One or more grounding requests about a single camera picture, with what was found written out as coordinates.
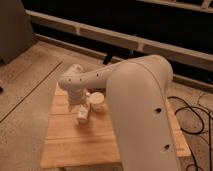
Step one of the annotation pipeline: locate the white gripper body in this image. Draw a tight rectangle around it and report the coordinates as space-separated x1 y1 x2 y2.
68 89 87 110

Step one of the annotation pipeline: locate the white bottle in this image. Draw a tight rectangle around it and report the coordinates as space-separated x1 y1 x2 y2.
77 105 89 123

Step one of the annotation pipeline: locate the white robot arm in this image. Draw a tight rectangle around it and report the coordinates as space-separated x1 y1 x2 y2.
58 55 181 171

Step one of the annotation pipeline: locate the grey cabinet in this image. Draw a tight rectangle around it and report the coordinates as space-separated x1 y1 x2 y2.
0 0 36 64

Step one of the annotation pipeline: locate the white shelf rail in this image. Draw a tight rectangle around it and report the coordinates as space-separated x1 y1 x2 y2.
26 10 213 72

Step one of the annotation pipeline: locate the black cable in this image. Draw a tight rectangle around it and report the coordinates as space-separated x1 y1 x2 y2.
167 93 213 171

